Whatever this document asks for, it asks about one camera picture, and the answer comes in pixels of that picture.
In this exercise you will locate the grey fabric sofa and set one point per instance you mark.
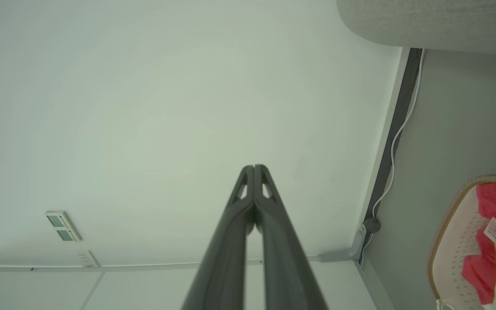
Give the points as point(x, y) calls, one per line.
point(437, 19)

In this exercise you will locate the grey conduit pipe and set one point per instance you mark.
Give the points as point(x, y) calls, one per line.
point(342, 255)

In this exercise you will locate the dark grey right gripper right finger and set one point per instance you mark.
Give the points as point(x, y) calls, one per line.
point(286, 267)

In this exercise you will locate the cream perforated laundry basket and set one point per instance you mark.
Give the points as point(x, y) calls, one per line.
point(454, 245)

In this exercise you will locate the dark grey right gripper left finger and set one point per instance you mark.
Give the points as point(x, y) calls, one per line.
point(226, 258)

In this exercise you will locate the dark baseboard strip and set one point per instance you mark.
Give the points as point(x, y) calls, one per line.
point(398, 116)

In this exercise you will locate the wall outlet panel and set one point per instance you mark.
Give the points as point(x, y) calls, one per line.
point(63, 226)

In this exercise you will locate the white wall outlet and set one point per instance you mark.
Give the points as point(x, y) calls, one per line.
point(86, 259)

